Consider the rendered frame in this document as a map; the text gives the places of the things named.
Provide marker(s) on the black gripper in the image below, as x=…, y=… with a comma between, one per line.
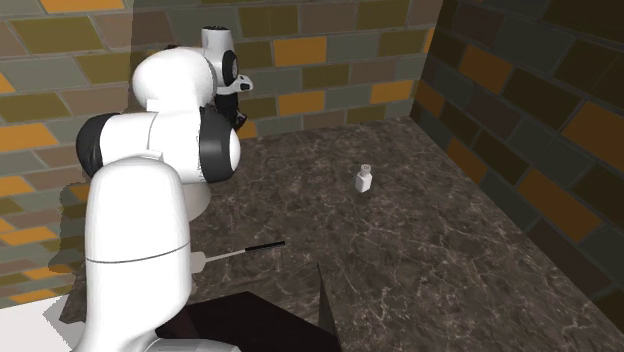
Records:
x=227, y=106

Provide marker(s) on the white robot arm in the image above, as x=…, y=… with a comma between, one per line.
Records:
x=146, y=219

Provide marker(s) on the small white bottle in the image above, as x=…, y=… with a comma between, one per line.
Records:
x=363, y=181

